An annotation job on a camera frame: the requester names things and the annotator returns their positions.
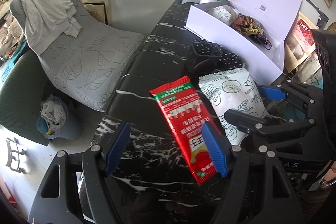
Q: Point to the dark green armchair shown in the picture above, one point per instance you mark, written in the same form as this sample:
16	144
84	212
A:
18	103

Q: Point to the grey leaf-print lounge chair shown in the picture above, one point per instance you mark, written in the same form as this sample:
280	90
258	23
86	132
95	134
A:
86	66

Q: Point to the small bowl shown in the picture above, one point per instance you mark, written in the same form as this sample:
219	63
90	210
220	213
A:
14	49

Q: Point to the black polka dot pouch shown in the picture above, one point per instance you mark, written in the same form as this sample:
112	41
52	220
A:
202	56

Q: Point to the white printed snack packet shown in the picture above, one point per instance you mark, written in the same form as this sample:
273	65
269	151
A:
223	14
231	90

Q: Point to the kraft pouch with red label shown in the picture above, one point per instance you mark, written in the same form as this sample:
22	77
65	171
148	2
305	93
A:
302	29

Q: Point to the grey sweater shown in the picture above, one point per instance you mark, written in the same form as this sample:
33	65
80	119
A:
44	11

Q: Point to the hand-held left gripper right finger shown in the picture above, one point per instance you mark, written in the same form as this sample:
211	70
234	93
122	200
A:
214	150

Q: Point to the white stool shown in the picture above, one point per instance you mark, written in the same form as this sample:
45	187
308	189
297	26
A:
14	153

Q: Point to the red green sachet packet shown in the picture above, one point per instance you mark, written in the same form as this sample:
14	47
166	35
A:
181	113

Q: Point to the brown gold cereal packet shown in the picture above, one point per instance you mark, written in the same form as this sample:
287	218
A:
244	23

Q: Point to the blue trash bin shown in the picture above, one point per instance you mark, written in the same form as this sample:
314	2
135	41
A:
65	124

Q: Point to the person's right hand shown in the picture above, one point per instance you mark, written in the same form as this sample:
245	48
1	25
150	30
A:
332	169

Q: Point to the leaning wooden picture frame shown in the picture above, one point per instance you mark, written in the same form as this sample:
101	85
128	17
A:
95	10

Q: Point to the teal printed bench cover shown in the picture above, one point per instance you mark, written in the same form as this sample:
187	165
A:
5	71

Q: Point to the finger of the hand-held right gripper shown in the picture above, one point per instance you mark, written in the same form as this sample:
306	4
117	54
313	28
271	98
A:
244	119
270	92

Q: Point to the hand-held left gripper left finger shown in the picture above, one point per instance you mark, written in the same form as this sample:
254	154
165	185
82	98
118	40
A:
118	148

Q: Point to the pile of clothes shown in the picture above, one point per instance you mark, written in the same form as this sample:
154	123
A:
9	19

